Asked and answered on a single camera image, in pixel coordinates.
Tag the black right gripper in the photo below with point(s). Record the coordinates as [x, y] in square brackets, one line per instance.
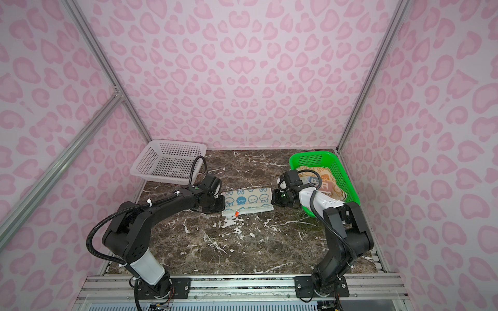
[276, 199]

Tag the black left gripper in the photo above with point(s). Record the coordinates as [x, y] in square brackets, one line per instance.
[220, 207]

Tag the blue bunny pattern towel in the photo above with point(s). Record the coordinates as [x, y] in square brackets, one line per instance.
[247, 201]

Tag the white plastic basket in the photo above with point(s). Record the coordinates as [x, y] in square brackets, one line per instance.
[171, 162]

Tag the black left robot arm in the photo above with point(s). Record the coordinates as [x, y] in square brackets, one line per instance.
[117, 237]

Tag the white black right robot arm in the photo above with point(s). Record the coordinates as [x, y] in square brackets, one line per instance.
[347, 233]

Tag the green plastic basket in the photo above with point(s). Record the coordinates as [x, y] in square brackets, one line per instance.
[331, 161]

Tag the brown pattern towel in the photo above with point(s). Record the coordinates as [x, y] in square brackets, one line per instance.
[329, 183]

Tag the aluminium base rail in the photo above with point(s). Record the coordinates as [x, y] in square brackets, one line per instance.
[377, 291]

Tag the aluminium frame corner post left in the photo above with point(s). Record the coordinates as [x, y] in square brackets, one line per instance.
[85, 29]

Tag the aluminium frame corner post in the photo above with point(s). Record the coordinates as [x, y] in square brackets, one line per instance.
[85, 29]
[401, 12]

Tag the aluminium frame corner post right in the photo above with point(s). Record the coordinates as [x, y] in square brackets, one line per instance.
[401, 12]

